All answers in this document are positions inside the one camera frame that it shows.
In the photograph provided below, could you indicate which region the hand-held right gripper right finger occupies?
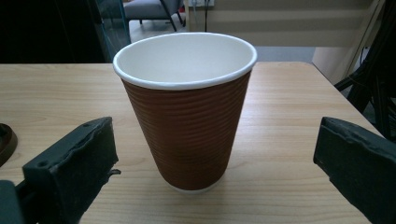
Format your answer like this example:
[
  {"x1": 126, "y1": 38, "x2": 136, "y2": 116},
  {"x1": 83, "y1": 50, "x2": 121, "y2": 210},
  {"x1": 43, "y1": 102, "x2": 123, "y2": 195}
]
[{"x1": 312, "y1": 116, "x2": 396, "y2": 224}]

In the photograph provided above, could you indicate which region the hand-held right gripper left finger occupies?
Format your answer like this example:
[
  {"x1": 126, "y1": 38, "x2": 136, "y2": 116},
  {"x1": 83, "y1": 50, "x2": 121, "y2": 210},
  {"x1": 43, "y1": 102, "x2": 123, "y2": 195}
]
[{"x1": 21, "y1": 116, "x2": 122, "y2": 224}]

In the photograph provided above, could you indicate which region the black wire cup holder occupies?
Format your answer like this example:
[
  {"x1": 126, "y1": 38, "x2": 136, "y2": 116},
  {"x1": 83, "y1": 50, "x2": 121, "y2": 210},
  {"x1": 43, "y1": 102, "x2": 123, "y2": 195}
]
[{"x1": 0, "y1": 122, "x2": 19, "y2": 168}]

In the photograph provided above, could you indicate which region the single brown ribbed paper cup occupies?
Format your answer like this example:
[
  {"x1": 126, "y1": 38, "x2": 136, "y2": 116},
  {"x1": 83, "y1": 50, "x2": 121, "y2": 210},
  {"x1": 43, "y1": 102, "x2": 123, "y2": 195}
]
[{"x1": 112, "y1": 32, "x2": 259, "y2": 195}]

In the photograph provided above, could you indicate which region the black tripod stand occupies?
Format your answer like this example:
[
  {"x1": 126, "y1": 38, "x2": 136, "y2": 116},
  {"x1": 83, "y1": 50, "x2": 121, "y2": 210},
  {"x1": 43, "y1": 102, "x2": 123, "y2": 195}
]
[{"x1": 333, "y1": 0, "x2": 396, "y2": 143}]

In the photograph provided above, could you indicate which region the dark curtain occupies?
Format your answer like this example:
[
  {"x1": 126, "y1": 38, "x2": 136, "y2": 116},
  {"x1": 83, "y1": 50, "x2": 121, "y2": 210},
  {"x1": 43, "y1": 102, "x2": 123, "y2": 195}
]
[{"x1": 0, "y1": 0, "x2": 106, "y2": 65}]

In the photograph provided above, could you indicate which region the black computer tower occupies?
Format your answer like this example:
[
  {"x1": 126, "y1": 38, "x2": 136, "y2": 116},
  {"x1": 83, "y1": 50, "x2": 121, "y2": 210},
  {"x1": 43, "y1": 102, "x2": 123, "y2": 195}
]
[{"x1": 88, "y1": 0, "x2": 133, "y2": 63}]

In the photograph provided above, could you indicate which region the light wooden cabinet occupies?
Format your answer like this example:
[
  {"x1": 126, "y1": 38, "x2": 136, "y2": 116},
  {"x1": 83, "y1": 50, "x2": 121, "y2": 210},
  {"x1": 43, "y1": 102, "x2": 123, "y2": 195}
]
[{"x1": 183, "y1": 0, "x2": 385, "y2": 86}]

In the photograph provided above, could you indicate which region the grey chair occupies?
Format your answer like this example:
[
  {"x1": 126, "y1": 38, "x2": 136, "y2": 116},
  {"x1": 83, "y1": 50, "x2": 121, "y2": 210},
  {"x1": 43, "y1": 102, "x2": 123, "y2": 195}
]
[{"x1": 122, "y1": 0, "x2": 187, "y2": 33}]

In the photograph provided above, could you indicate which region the hanging black cable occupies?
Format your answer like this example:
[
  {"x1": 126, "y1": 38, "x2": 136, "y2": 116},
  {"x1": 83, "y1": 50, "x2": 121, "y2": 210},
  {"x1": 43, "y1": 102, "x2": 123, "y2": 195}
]
[{"x1": 203, "y1": 0, "x2": 211, "y2": 33}]

